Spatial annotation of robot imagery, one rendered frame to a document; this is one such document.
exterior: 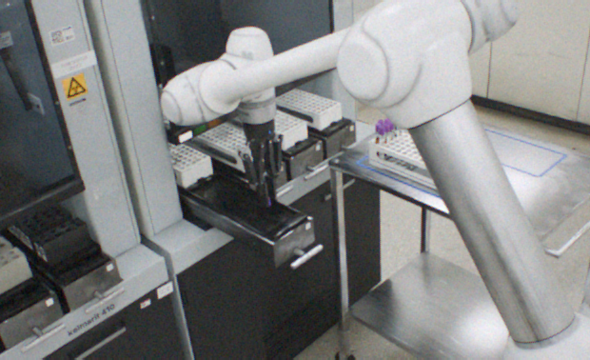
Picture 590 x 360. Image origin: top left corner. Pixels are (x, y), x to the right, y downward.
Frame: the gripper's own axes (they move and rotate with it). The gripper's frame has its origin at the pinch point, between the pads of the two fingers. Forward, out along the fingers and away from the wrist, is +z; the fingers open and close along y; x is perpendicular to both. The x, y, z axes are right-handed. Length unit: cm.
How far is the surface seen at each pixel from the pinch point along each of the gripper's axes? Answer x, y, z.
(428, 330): 26, -34, 57
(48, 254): -19, 50, -1
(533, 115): -39, -229, 83
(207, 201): -11.8, 9.9, 2.5
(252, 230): 5.4, 10.5, 3.8
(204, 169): -21.8, 2.5, 0.0
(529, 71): -42, -224, 56
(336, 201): 1.6, -23.3, 14.7
